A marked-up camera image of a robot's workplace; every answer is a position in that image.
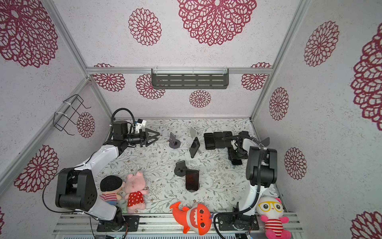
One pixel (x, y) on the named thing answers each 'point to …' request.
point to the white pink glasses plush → (271, 209)
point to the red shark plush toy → (197, 218)
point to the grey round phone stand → (173, 143)
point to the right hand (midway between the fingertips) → (237, 155)
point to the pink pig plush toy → (135, 185)
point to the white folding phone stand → (193, 132)
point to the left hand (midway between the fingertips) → (157, 138)
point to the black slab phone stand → (180, 169)
